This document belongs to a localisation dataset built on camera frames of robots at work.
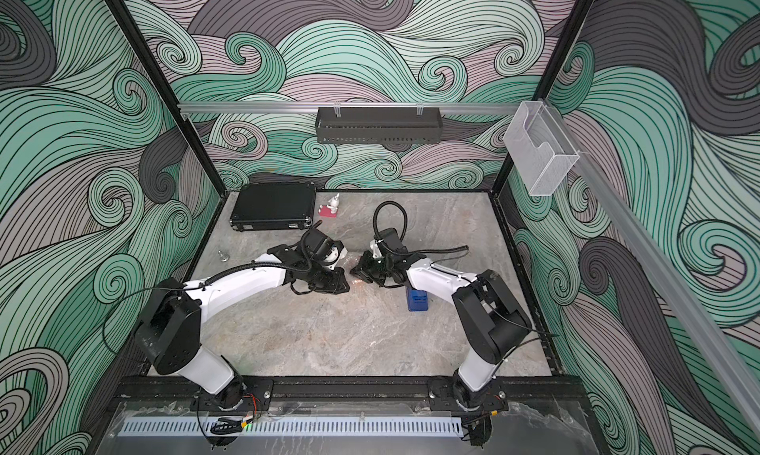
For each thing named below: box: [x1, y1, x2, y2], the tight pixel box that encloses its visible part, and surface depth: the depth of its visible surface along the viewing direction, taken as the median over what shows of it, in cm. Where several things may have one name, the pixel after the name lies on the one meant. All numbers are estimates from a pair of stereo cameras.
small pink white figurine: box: [317, 192, 341, 218], surface depth 113 cm
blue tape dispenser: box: [407, 287, 429, 312], surface depth 87 cm
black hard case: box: [229, 182, 317, 233], surface depth 113 cm
